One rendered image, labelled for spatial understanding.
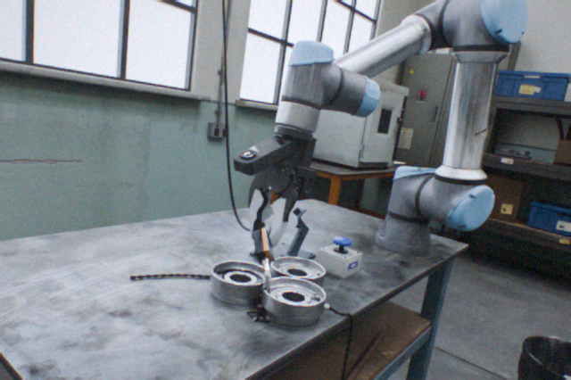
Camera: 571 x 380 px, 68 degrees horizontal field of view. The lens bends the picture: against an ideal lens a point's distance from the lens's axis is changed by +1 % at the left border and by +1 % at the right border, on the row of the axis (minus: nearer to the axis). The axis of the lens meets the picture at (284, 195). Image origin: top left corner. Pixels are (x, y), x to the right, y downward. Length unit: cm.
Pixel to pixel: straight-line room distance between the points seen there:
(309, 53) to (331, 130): 235
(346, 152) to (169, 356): 255
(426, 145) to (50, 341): 423
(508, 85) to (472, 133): 314
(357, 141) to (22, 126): 197
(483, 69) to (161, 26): 192
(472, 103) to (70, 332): 88
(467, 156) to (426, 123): 356
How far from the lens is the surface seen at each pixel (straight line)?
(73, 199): 233
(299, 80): 74
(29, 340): 64
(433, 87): 462
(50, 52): 230
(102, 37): 241
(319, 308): 69
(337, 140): 305
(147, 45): 254
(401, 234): 116
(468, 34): 104
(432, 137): 457
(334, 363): 109
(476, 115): 105
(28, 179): 222
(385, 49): 101
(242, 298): 71
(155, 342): 62
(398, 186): 116
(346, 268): 90
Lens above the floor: 113
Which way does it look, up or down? 11 degrees down
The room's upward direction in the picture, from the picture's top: 8 degrees clockwise
